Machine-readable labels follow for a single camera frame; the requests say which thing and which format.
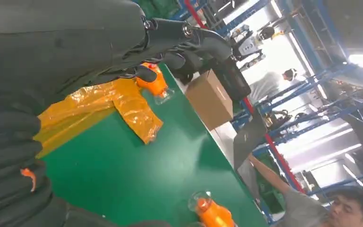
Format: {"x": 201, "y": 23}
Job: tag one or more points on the blue rack with red beam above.
{"x": 281, "y": 160}

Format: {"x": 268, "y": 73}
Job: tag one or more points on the orange drink bottle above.
{"x": 155, "y": 86}
{"x": 214, "y": 216}

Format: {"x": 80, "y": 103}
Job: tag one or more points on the blue steel rack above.
{"x": 331, "y": 75}

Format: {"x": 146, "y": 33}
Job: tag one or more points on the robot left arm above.
{"x": 9, "y": 156}

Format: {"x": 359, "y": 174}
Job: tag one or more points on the yellow plastic sheet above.
{"x": 131, "y": 106}

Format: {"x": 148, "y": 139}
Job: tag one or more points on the white table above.
{"x": 223, "y": 141}

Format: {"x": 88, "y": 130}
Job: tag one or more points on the standing person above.
{"x": 269, "y": 84}

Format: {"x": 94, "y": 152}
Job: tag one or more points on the white humanoid robot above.
{"x": 247, "y": 45}

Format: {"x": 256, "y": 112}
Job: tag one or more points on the orange tag left sleeve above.
{"x": 28, "y": 177}

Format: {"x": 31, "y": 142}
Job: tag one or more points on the green plastic crate stack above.
{"x": 159, "y": 7}

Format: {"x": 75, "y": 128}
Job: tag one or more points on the brown cardboard box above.
{"x": 209, "y": 100}

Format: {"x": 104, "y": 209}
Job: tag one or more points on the green table mat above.
{"x": 131, "y": 175}

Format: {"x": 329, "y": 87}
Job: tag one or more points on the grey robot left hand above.
{"x": 59, "y": 40}

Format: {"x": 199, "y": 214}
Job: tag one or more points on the black equipment box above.
{"x": 233, "y": 81}

